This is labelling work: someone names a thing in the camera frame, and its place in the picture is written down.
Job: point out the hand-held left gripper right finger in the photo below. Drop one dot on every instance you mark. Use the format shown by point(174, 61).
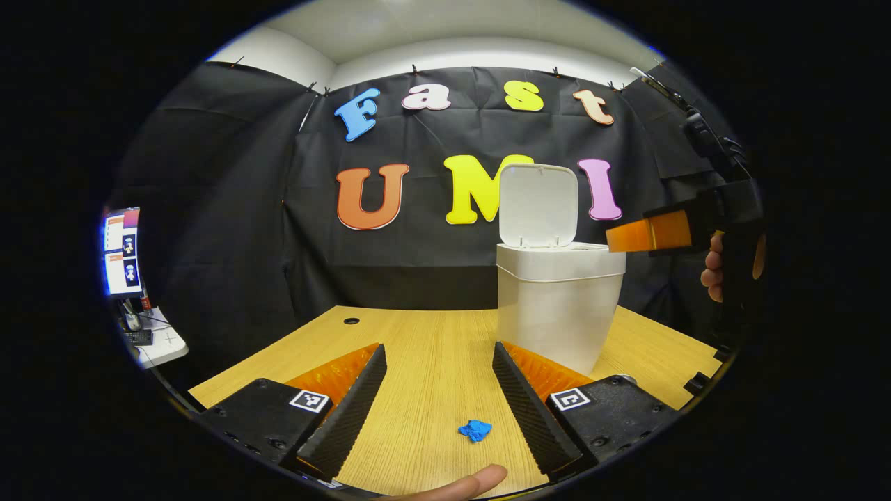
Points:
point(532, 410)

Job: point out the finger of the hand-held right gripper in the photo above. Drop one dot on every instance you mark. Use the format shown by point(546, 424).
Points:
point(696, 219)

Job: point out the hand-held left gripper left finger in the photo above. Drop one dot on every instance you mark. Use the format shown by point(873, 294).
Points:
point(348, 410)

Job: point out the blue paper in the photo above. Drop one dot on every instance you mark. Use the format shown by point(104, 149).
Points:
point(475, 431)

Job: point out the white desktop garbage bin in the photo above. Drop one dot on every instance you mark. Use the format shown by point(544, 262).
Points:
point(557, 313)

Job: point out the wooden desktop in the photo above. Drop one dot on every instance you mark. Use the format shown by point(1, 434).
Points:
point(431, 348)

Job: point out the white side table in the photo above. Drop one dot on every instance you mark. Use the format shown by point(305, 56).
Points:
point(167, 344)

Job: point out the black keyboard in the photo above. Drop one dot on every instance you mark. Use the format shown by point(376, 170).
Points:
point(140, 337)

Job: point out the black backdrop cloth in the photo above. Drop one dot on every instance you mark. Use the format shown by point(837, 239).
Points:
point(230, 209)

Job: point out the computer monitor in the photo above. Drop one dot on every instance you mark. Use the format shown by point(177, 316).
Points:
point(123, 254)

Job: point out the row of black cloth clips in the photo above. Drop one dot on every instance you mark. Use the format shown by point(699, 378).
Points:
point(413, 69)

